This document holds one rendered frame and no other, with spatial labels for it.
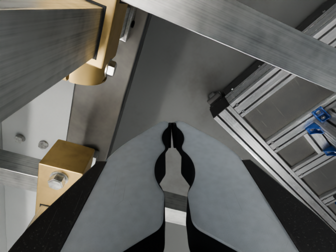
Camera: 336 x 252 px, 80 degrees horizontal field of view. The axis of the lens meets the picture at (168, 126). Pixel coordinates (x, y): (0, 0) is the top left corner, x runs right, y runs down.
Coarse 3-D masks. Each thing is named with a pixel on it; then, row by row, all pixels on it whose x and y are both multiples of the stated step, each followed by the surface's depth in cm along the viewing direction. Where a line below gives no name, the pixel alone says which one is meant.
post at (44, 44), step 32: (0, 0) 6; (32, 0) 7; (64, 0) 10; (0, 32) 5; (32, 32) 7; (64, 32) 9; (96, 32) 14; (0, 64) 6; (32, 64) 7; (64, 64) 10; (0, 96) 6; (32, 96) 8
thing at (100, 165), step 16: (96, 176) 8; (64, 192) 7; (80, 192) 7; (48, 208) 6; (64, 208) 6; (80, 208) 6; (32, 224) 6; (48, 224) 6; (64, 224) 6; (16, 240) 6; (32, 240) 6; (48, 240) 6; (64, 240) 6
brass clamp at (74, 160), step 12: (60, 144) 26; (72, 144) 27; (48, 156) 24; (60, 156) 25; (72, 156) 25; (84, 156) 26; (48, 168) 23; (60, 168) 23; (72, 168) 24; (84, 168) 25; (72, 180) 24; (36, 192) 25; (48, 192) 25; (60, 192) 25; (36, 204) 26; (48, 204) 26
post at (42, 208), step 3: (39, 207) 26; (42, 207) 26; (45, 207) 26; (39, 210) 26; (42, 210) 26; (36, 213) 25; (39, 213) 25; (33, 216) 25; (36, 216) 25; (33, 219) 25; (30, 222) 24
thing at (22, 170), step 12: (0, 156) 26; (12, 156) 26; (24, 156) 27; (0, 168) 24; (12, 168) 25; (24, 168) 26; (36, 168) 26; (0, 180) 25; (12, 180) 25; (24, 180) 26; (36, 180) 26; (168, 192) 31; (168, 204) 29; (180, 204) 30; (168, 216) 29; (180, 216) 30
